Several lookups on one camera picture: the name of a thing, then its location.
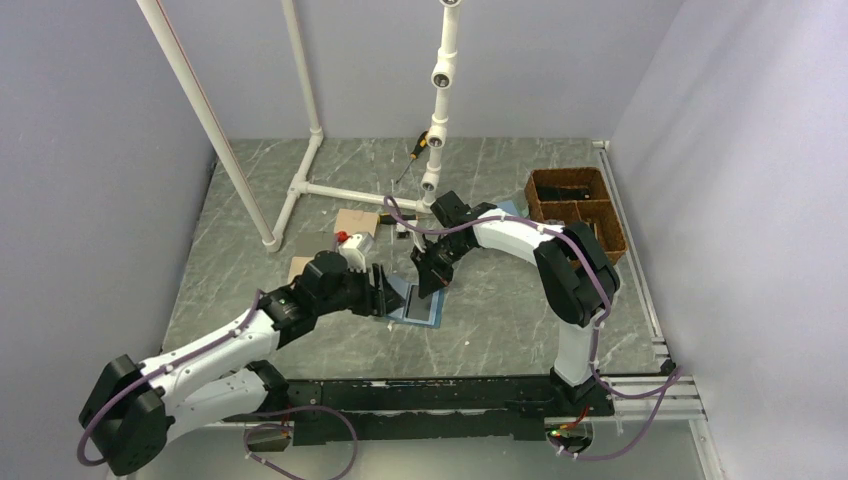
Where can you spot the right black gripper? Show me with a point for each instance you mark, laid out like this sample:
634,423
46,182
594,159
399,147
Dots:
431,276

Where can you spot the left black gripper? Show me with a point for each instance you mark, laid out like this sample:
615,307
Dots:
366,305

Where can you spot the teal blue card holder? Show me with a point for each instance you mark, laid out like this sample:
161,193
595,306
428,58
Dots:
402,286

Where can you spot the dark grey credit card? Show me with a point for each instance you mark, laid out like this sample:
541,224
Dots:
418,309

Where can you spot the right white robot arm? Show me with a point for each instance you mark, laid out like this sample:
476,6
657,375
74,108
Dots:
578,278

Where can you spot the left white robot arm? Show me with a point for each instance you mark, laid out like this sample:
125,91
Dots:
135,409

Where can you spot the tan card holder upper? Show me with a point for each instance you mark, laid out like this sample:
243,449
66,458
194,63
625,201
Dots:
356,221

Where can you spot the beige card holder lower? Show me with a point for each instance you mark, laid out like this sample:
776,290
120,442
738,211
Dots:
297,266

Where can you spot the open green card holder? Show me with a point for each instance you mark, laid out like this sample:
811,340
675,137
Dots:
518,208

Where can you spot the black yellow screwdriver near pipe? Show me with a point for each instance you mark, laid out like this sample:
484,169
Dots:
388,219

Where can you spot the black yellow screwdriver far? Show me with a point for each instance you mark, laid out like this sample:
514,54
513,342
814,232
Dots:
419,147

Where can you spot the brown wicker basket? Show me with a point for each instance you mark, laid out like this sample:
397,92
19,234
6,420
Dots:
568,195

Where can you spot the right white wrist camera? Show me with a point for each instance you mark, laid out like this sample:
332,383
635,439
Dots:
402,232

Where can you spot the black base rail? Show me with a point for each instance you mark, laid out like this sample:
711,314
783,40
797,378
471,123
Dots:
522,407

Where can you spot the aluminium frame rail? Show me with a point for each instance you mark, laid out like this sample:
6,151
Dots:
643,404

